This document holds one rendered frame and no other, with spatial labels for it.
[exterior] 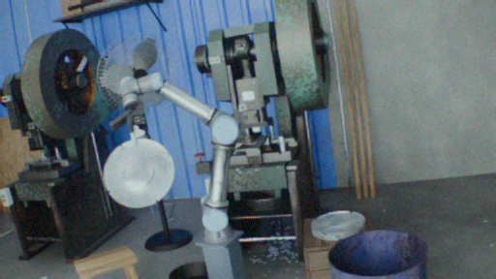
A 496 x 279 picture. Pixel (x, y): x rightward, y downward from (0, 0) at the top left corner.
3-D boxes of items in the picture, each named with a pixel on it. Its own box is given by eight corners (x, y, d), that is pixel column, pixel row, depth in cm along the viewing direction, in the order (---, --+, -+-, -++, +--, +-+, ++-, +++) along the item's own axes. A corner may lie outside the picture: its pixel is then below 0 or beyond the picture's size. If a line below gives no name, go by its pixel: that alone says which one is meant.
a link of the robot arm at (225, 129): (225, 224, 226) (238, 114, 217) (227, 235, 211) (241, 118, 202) (201, 222, 224) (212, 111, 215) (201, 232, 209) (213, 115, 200)
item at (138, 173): (188, 181, 180) (188, 181, 179) (126, 221, 173) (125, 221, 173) (151, 127, 190) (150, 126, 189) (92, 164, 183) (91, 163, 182)
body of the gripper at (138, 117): (146, 120, 188) (142, 99, 195) (126, 124, 187) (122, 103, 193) (148, 131, 195) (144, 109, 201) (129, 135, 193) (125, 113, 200)
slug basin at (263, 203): (289, 212, 288) (287, 198, 286) (237, 215, 298) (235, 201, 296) (296, 194, 320) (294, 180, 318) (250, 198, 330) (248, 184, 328)
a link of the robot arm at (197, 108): (238, 118, 228) (153, 66, 219) (240, 121, 217) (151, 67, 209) (227, 138, 229) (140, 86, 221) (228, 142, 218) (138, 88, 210)
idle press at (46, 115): (90, 273, 311) (34, 28, 278) (0, 263, 342) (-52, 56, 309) (176, 200, 453) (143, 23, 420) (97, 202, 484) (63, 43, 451)
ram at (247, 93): (263, 123, 284) (255, 76, 278) (239, 126, 288) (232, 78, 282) (268, 117, 300) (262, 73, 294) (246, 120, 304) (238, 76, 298)
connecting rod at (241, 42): (256, 89, 282) (247, 33, 276) (236, 91, 286) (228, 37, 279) (263, 85, 302) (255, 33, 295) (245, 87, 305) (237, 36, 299)
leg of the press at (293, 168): (316, 266, 276) (298, 123, 258) (297, 267, 279) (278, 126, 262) (328, 210, 362) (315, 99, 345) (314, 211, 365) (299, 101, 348)
